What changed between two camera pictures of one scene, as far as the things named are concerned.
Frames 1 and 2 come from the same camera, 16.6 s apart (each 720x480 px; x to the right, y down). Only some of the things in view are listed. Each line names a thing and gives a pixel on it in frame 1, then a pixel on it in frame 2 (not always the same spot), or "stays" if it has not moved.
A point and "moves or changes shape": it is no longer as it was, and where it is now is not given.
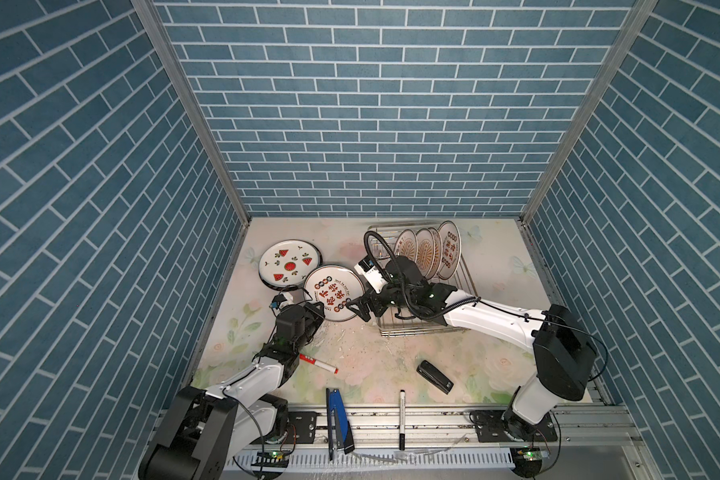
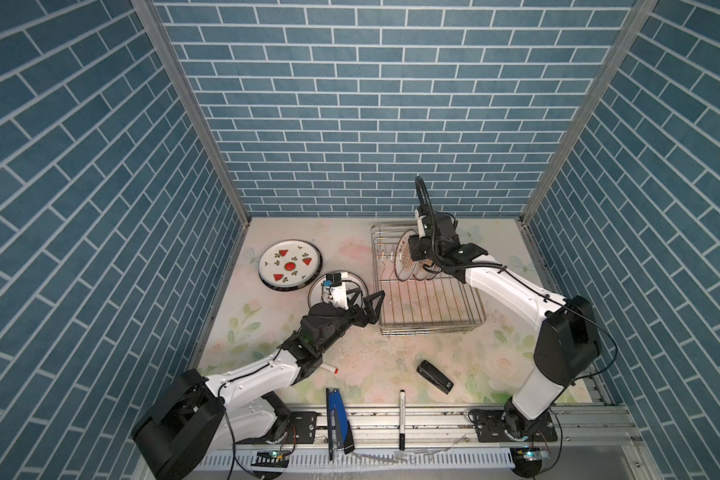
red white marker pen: x=319 y=363 stays
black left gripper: x=307 y=311 -> x=369 y=317
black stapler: x=435 y=376 stays
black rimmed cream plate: x=285 y=264 stays
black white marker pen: x=402 y=421 stays
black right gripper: x=363 y=311 -> x=414 y=247
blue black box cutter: x=339 y=432 stays
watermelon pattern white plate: x=285 y=264 stays
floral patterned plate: x=451 y=249 moves or changes shape
